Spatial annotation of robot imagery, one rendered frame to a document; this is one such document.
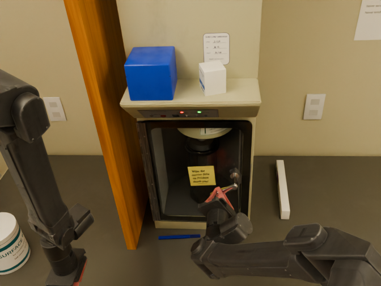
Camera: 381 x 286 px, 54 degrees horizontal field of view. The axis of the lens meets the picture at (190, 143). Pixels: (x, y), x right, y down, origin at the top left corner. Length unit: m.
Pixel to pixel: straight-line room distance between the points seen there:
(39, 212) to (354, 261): 0.52
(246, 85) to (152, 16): 0.27
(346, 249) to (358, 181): 1.02
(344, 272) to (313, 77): 1.01
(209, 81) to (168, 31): 0.15
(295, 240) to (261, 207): 0.78
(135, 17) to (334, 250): 0.63
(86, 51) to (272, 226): 0.83
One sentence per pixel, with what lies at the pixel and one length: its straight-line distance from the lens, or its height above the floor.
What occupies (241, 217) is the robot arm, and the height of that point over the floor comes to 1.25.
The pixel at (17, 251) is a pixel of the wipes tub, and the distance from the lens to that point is 1.31.
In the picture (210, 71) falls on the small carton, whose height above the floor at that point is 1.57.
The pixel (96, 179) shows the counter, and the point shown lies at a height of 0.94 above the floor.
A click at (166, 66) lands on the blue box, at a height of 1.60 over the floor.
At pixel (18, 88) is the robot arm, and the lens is 0.51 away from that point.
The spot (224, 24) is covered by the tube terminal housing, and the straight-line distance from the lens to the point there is 0.88.
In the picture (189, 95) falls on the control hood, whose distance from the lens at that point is 0.86.
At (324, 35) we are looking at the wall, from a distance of 1.39.
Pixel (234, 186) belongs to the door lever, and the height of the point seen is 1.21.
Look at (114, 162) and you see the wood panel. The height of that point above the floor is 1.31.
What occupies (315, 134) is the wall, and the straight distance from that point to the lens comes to 1.59.
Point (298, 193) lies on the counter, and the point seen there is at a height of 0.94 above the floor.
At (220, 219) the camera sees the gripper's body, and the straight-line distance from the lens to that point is 0.98.
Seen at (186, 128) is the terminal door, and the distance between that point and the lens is 1.00.
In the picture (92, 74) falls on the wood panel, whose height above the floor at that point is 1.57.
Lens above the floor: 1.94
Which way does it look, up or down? 37 degrees down
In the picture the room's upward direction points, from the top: 4 degrees counter-clockwise
